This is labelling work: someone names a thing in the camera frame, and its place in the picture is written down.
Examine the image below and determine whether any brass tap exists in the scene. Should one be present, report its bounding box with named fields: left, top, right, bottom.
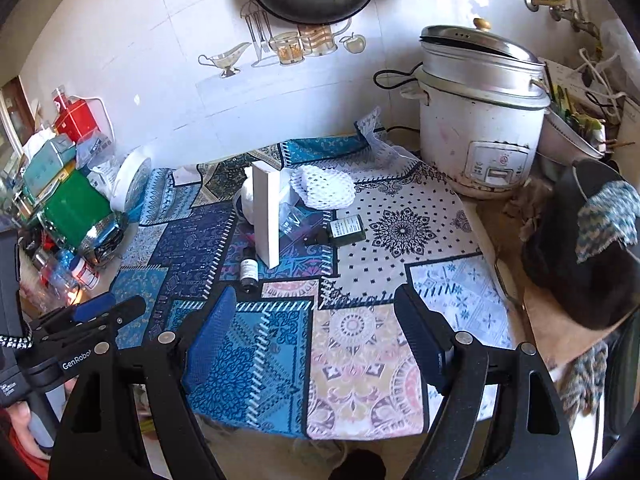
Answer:
left=524, top=0, right=601, bottom=38

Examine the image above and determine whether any green box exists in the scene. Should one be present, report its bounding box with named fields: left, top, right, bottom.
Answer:
left=37, top=167, right=113, bottom=251

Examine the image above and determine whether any small red and white jar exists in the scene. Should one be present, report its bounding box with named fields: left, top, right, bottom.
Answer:
left=72, top=257, right=98, bottom=288

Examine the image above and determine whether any beige rag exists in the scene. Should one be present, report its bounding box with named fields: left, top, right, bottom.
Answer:
left=505, top=180, right=551, bottom=241

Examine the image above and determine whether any teal box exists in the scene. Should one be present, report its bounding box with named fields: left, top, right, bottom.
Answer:
left=22, top=135, right=76, bottom=191

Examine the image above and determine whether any aluminium steamer pot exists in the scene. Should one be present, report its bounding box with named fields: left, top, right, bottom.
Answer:
left=416, top=42, right=551, bottom=108

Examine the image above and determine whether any metal pot lid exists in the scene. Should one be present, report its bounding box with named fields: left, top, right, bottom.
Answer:
left=420, top=18, right=545, bottom=68

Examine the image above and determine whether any shiny blue foil packet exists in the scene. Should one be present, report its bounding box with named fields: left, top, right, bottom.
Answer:
left=80, top=210, right=128, bottom=266

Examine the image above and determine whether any patchwork printed tablecloth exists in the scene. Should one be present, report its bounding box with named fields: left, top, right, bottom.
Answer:
left=107, top=107, right=516, bottom=441

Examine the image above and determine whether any black power cable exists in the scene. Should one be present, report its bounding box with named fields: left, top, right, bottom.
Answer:
left=372, top=62, right=426, bottom=133

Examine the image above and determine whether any dark green bottle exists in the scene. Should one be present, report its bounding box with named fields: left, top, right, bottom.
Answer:
left=304, top=214, right=367, bottom=248

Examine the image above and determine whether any white rice cooker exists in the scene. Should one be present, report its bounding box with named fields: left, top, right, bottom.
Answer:
left=400, top=67, right=551, bottom=198

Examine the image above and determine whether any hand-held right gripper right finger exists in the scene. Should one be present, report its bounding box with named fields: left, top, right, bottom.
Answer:
left=394, top=284, right=578, bottom=480

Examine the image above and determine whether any grey crocheted cloth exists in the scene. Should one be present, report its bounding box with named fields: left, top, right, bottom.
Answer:
left=557, top=342, right=608, bottom=428

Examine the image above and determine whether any tall white box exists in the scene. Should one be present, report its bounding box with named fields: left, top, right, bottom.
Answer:
left=251, top=161, right=282, bottom=269

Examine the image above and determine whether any white cord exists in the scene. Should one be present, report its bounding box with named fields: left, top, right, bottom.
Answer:
left=577, top=47, right=626, bottom=96

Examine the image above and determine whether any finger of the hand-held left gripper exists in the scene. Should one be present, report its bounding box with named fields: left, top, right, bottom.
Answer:
left=30, top=292, right=118, bottom=333
left=25, top=296, right=147, bottom=386

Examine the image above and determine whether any black pot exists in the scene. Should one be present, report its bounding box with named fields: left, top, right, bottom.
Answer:
left=522, top=159, right=640, bottom=331

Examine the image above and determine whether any kitchenware wall sticker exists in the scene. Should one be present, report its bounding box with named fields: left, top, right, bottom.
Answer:
left=197, top=0, right=368, bottom=78

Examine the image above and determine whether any white foam net sleeve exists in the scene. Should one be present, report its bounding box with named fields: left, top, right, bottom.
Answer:
left=291, top=165, right=356, bottom=209

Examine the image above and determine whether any clear plastic bag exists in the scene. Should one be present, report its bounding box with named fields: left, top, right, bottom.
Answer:
left=277, top=199, right=341, bottom=241

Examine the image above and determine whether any white basin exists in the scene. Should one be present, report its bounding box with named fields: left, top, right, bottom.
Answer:
left=537, top=110, right=608, bottom=161

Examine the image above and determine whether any small dark dropper bottle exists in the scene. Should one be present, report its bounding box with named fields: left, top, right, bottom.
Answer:
left=239, top=259, right=261, bottom=293

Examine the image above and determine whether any red tin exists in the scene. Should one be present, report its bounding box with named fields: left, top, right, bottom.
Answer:
left=52, top=87, right=101, bottom=143

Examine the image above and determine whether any clear plastic packet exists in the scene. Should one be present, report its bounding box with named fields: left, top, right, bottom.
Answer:
left=75, top=130, right=121, bottom=196

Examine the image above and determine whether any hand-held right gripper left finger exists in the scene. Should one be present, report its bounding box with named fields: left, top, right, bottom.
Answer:
left=47, top=285, right=237, bottom=480

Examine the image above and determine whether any teal crocheted cloth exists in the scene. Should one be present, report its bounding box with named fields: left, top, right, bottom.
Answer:
left=575, top=180, right=640, bottom=263

